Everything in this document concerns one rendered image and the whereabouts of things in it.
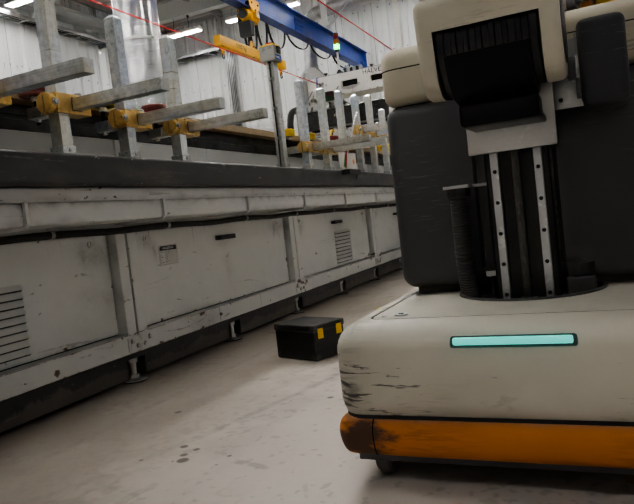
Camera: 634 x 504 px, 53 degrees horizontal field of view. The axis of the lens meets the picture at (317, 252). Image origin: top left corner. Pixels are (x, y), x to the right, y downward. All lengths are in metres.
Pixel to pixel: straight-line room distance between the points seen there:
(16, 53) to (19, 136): 9.93
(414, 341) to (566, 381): 0.24
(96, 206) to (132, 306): 0.49
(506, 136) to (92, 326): 1.38
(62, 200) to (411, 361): 1.01
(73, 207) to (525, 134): 1.11
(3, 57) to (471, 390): 10.96
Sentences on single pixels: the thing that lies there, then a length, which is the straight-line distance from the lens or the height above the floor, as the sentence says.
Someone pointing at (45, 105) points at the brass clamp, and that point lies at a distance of 1.73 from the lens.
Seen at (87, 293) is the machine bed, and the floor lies 0.32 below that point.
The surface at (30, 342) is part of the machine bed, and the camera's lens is 1.93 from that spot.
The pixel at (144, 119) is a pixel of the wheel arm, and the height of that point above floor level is 0.81.
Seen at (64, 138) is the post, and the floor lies 0.74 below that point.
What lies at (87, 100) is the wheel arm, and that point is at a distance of 1.73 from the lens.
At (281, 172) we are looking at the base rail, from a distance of 2.65.
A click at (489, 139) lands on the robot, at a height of 0.58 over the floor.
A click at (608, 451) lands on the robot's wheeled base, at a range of 1.07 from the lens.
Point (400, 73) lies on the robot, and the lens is 1.41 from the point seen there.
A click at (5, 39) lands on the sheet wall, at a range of 11.83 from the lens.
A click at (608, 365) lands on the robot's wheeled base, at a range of 1.03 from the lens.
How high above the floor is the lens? 0.47
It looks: 3 degrees down
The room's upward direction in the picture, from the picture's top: 7 degrees counter-clockwise
